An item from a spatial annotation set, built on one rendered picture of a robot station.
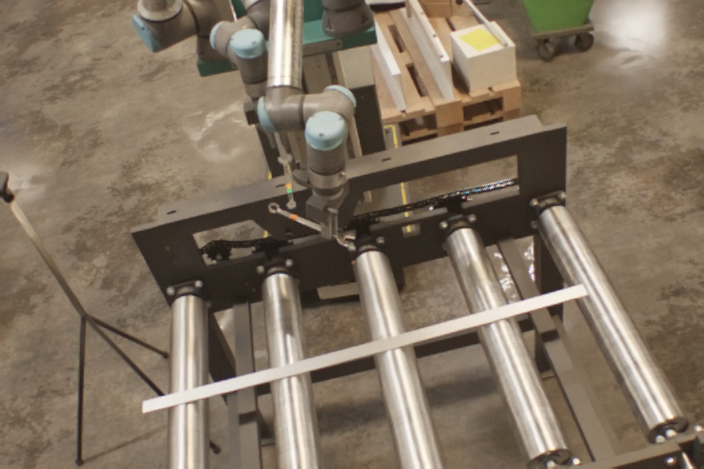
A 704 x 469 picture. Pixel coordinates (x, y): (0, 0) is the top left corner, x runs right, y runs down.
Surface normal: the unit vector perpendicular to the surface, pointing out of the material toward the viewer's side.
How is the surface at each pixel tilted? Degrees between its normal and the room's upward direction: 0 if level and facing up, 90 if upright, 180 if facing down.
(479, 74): 90
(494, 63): 90
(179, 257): 90
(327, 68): 90
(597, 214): 0
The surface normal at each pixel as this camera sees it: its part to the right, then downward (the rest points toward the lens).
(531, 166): 0.14, 0.64
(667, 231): -0.19, -0.73
